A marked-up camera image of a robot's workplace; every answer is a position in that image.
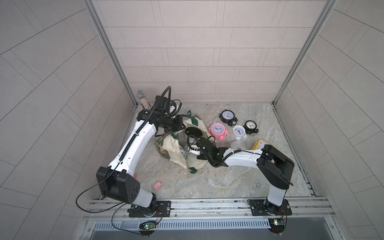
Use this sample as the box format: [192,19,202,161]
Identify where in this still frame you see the yellow square alarm clock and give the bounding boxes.
[253,139,272,150]

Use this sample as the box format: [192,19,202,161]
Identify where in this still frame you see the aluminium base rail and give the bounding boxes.
[83,197,336,232]

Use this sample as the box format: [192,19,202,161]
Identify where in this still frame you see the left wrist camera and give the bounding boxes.
[155,96,178,115]

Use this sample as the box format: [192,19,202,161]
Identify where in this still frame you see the white rounded square alarm clock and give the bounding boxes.
[231,140,247,150]

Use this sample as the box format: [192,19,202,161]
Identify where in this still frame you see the white alarm clock metal handle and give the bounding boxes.
[179,144,201,159]

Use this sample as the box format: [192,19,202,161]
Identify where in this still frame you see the black cables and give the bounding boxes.
[74,167,142,235]

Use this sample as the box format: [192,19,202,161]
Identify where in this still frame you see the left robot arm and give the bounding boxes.
[96,109,186,216]

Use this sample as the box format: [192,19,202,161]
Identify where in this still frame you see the circuit board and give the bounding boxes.
[139,221,157,236]
[268,219,286,234]

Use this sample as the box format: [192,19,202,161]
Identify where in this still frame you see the pink twin bell alarm clock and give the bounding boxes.
[209,122,229,141]

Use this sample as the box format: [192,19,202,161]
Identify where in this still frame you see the white plastic alarm clock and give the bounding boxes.
[233,125,247,142]

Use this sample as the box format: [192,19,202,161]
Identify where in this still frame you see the right circuit board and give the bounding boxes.
[268,219,286,234]

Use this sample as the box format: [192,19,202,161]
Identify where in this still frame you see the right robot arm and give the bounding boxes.
[189,138,295,217]

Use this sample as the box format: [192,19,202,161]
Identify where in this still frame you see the black twin bell alarm clock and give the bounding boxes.
[219,109,238,127]

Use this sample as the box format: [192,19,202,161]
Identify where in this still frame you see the white twin bell alarm clock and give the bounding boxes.
[185,127,203,145]

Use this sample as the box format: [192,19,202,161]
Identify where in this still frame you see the canvas tote bag green handles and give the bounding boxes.
[154,111,211,174]

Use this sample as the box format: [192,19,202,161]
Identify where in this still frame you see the small black alarm clock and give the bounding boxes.
[244,120,259,135]

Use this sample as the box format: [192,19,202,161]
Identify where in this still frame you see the left circuit board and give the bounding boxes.
[139,221,157,236]

